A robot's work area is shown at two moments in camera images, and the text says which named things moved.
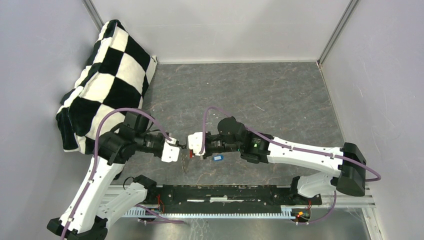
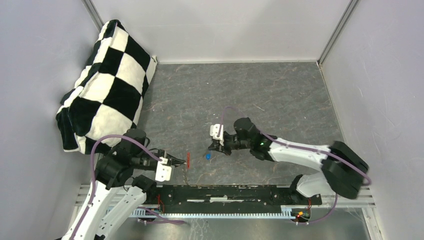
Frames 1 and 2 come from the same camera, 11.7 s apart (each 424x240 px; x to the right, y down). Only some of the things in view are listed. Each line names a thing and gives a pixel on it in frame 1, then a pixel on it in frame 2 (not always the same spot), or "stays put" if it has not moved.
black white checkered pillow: (117, 76) stays put
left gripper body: (152, 142) → (144, 160)
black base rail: (219, 199) stays put
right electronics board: (302, 214) stays put
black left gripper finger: (183, 146) → (173, 161)
